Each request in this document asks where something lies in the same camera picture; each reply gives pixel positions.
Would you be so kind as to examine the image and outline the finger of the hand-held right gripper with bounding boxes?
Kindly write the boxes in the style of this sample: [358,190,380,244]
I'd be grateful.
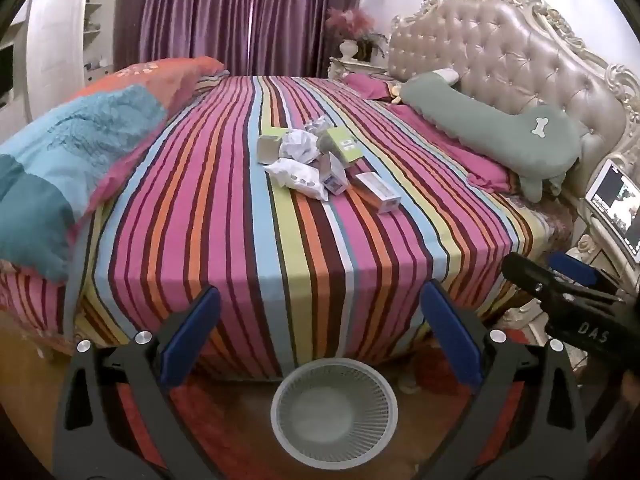
[501,252,626,319]
[546,252,626,301]

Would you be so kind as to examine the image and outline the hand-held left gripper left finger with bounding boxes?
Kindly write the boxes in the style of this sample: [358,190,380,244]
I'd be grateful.
[52,285,222,480]

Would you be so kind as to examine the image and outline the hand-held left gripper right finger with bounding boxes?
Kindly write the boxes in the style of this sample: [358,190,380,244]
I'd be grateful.
[419,280,591,480]

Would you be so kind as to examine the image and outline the white mesh waste basket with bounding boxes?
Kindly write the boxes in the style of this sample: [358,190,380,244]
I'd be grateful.
[270,358,399,466]

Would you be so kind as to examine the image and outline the orange white carton box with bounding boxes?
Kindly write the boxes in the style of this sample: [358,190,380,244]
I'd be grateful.
[354,171,401,215]

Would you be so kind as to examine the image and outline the white printed plastic packet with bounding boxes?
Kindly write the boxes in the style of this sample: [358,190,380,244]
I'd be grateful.
[263,157,328,201]

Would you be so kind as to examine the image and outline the brown cardboard box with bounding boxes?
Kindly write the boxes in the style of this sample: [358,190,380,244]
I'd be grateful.
[256,134,286,165]

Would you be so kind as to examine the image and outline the small white blue box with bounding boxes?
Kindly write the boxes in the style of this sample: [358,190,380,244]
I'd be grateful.
[317,152,349,196]

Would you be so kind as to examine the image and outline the light green carton box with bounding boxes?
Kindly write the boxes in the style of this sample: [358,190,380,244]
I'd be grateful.
[327,127,362,166]

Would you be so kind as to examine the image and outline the silver wrapper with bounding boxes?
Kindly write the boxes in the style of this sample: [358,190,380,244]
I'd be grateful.
[302,115,333,136]

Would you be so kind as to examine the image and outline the cream carved nightstand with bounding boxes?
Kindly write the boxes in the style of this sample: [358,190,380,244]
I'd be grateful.
[570,195,640,306]
[327,56,391,81]

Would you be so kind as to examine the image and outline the tablet screen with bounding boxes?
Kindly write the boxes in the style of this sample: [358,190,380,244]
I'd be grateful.
[584,158,640,264]

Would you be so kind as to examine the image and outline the red rug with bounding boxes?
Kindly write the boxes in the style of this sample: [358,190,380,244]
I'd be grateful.
[65,335,548,480]

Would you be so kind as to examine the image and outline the bed with striped sheet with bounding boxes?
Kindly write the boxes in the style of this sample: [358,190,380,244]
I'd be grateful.
[0,75,576,381]

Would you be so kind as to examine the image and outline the long green plush pillow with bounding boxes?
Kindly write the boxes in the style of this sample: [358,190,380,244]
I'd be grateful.
[400,69,583,203]

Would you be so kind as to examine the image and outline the pink pillow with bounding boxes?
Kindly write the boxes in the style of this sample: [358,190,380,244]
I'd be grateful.
[395,102,516,193]
[342,72,401,102]

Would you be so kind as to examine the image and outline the blue orange patterned duvet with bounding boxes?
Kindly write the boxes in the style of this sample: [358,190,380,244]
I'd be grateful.
[0,56,231,283]

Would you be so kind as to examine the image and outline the tufted cream carved headboard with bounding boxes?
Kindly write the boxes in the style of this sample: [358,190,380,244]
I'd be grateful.
[387,0,640,241]

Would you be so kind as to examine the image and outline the pink flowers in white vase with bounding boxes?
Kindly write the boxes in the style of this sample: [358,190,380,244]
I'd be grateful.
[325,7,388,63]

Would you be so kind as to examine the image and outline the purple curtain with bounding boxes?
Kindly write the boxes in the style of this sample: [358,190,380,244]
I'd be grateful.
[115,0,363,81]

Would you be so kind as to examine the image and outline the black television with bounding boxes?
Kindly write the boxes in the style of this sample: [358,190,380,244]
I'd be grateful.
[0,42,15,108]

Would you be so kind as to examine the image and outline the white wardrobe with shelves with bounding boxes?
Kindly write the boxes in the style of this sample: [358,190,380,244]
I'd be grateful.
[0,0,118,126]

